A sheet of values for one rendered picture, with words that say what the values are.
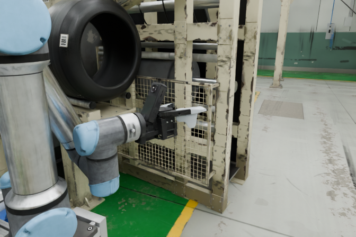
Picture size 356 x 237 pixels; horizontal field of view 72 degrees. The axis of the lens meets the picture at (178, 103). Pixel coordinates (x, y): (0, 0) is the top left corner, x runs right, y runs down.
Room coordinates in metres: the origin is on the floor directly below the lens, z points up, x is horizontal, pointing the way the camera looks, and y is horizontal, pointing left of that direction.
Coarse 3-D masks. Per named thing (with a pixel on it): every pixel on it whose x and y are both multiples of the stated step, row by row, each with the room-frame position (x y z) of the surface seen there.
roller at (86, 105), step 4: (68, 96) 1.45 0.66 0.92; (72, 100) 1.40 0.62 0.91; (76, 100) 1.38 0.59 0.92; (80, 100) 1.37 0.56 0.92; (84, 100) 1.36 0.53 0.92; (72, 104) 1.41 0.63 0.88; (76, 104) 1.38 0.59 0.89; (80, 104) 1.36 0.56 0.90; (84, 104) 1.33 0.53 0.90; (88, 104) 1.32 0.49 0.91; (92, 104) 1.32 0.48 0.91; (92, 108) 1.32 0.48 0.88
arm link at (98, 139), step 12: (96, 120) 0.56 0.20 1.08; (108, 120) 0.56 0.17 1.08; (120, 120) 0.58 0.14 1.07; (84, 132) 0.51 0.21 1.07; (96, 132) 0.52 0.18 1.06; (108, 132) 0.54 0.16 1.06; (120, 132) 0.55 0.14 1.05; (84, 144) 0.50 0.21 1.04; (96, 144) 0.51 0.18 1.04; (108, 144) 0.53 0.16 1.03; (120, 144) 0.57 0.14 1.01; (96, 156) 0.52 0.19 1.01; (108, 156) 0.53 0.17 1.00
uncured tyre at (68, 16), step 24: (72, 0) 1.37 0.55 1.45; (96, 0) 1.39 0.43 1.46; (72, 24) 1.25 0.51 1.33; (96, 24) 1.71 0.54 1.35; (120, 24) 1.71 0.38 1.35; (72, 48) 1.23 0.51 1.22; (120, 48) 1.79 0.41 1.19; (72, 72) 1.23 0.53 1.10; (96, 72) 1.71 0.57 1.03; (120, 72) 1.72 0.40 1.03; (72, 96) 1.42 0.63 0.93; (96, 96) 1.34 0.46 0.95
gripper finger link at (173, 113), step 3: (168, 111) 0.65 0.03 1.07; (171, 111) 0.65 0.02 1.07; (174, 111) 0.65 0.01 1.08; (177, 111) 0.65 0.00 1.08; (180, 111) 0.65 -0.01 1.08; (183, 111) 0.65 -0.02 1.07; (186, 111) 0.66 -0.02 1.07; (189, 111) 0.66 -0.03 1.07; (168, 114) 0.64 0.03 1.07; (171, 114) 0.64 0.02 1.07; (174, 114) 0.64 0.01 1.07; (177, 114) 0.64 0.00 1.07; (180, 114) 0.65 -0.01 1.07; (183, 114) 0.66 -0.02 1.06; (186, 114) 0.66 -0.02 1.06
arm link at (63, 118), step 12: (48, 72) 0.59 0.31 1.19; (48, 84) 0.58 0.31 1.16; (48, 96) 0.57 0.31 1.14; (60, 96) 0.60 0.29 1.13; (48, 108) 0.58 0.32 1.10; (60, 108) 0.59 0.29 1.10; (72, 108) 0.62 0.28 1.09; (60, 120) 0.59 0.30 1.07; (72, 120) 0.61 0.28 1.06; (60, 132) 0.59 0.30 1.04; (72, 132) 0.60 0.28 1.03; (72, 144) 0.60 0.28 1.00; (72, 156) 0.62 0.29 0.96
